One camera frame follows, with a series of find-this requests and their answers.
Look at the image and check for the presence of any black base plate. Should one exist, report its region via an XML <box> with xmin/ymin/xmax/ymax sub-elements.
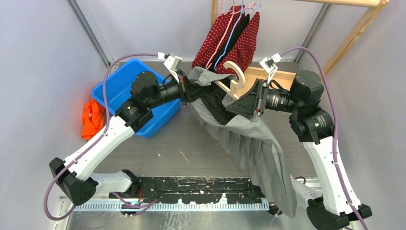
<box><xmin>118</xmin><ymin>177</ymin><xmax>266</xmax><ymax>205</ymax></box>

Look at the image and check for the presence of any pink hanger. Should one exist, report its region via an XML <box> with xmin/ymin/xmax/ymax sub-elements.
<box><xmin>205</xmin><ymin>0</ymin><xmax>257</xmax><ymax>69</ymax></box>

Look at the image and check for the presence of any wooden hanger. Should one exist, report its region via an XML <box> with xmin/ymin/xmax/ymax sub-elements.
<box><xmin>214</xmin><ymin>61</ymin><xmax>246</xmax><ymax>100</ymax></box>

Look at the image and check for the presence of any wooden clothes rack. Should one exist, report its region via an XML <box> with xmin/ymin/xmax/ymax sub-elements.
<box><xmin>210</xmin><ymin>0</ymin><xmax>389</xmax><ymax>99</ymax></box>

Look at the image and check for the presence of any light blue hanger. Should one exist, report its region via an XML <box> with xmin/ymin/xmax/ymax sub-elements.
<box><xmin>207</xmin><ymin>1</ymin><xmax>261</xmax><ymax>74</ymax></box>

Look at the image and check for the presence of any grey pleated skirt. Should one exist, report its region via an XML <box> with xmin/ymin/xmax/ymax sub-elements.
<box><xmin>188</xmin><ymin>66</ymin><xmax>298</xmax><ymax>219</ymax></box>

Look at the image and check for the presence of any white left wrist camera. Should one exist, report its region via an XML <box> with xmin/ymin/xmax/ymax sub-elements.
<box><xmin>158</xmin><ymin>52</ymin><xmax>182</xmax><ymax>83</ymax></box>

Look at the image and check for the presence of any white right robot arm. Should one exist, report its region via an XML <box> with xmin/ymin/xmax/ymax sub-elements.
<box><xmin>252</xmin><ymin>70</ymin><xmax>372</xmax><ymax>230</ymax></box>

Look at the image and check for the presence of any red polka dot garment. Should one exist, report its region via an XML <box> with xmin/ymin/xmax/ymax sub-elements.
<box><xmin>214</xmin><ymin>12</ymin><xmax>260</xmax><ymax>74</ymax></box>
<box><xmin>192</xmin><ymin>5</ymin><xmax>241</xmax><ymax>69</ymax></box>

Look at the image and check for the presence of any blue plastic bin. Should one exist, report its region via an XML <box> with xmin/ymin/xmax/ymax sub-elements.
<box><xmin>91</xmin><ymin>59</ymin><xmax>180</xmax><ymax>140</ymax></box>

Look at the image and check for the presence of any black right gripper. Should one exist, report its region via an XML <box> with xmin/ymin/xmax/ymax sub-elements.
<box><xmin>226</xmin><ymin>78</ymin><xmax>302</xmax><ymax>117</ymax></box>

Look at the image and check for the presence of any orange cloth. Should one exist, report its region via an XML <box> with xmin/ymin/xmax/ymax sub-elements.
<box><xmin>81</xmin><ymin>98</ymin><xmax>105</xmax><ymax>140</ymax></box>

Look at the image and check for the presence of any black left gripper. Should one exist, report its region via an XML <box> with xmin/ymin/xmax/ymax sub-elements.
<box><xmin>146</xmin><ymin>69</ymin><xmax>207</xmax><ymax>109</ymax></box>

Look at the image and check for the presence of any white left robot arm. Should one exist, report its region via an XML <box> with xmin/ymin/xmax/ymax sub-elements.
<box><xmin>49</xmin><ymin>70</ymin><xmax>214</xmax><ymax>206</ymax></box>

